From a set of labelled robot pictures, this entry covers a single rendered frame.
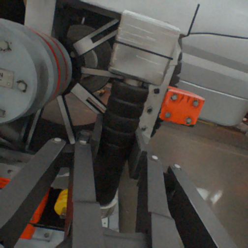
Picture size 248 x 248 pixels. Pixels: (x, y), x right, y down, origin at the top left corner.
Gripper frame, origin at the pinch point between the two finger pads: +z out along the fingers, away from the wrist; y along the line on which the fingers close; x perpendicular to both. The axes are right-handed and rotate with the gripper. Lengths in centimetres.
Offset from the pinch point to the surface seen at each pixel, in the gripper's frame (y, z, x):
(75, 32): -22, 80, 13
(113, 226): 20, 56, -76
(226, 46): 45, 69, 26
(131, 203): 35, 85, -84
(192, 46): 30, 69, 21
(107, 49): -6, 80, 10
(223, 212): 115, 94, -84
